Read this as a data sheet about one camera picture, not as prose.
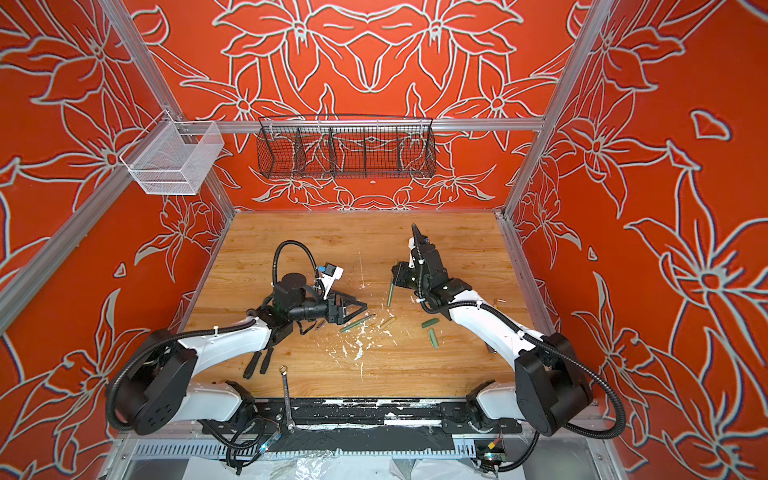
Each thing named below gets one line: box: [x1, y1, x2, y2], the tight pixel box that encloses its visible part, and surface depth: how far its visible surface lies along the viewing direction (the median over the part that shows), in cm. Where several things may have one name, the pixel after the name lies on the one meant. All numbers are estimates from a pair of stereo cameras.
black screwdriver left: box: [243, 351, 262, 380], surface depth 81 cm
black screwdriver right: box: [260, 347, 274, 374], surface depth 83 cm
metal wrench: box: [279, 365, 296, 434], surface depth 77 cm
